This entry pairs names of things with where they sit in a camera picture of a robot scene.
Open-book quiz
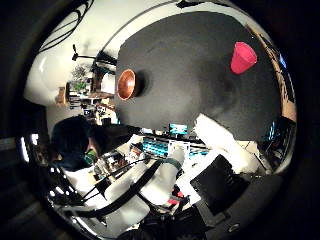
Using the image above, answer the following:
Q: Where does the red plastic cup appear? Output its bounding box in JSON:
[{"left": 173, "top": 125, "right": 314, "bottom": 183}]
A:
[{"left": 229, "top": 41, "right": 259, "bottom": 76}]

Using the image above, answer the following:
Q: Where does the computer monitor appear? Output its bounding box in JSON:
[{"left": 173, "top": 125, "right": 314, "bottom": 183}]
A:
[{"left": 168, "top": 122, "right": 189, "bottom": 136}]

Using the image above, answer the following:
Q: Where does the blue storage bin rack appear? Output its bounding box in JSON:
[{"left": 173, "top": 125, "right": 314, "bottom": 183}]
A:
[{"left": 141, "top": 135, "right": 210, "bottom": 159}]

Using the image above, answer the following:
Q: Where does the brown wooden bowl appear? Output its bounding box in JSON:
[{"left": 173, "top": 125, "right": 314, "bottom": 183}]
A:
[{"left": 116, "top": 68, "right": 138, "bottom": 102}]

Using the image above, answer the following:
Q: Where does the person with dark hair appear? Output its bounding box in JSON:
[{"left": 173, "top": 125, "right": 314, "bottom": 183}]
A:
[{"left": 49, "top": 114, "right": 135, "bottom": 172}]

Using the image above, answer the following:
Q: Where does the black stand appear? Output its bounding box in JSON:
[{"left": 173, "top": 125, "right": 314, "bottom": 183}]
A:
[{"left": 71, "top": 43, "right": 118, "bottom": 68}]

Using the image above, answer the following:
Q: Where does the green potted plant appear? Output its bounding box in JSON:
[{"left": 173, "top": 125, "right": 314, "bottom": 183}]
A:
[{"left": 71, "top": 64, "right": 90, "bottom": 92}]

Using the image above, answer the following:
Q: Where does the wooden shelf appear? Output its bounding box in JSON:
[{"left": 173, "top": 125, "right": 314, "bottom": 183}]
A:
[{"left": 54, "top": 86, "right": 68, "bottom": 106}]

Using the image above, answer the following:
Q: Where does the black cable strap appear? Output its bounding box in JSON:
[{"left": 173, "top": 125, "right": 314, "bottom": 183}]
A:
[{"left": 75, "top": 159, "right": 165, "bottom": 218}]

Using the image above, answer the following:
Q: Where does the black cable bundle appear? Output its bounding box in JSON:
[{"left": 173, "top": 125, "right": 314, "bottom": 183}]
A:
[{"left": 37, "top": 0, "right": 96, "bottom": 55}]

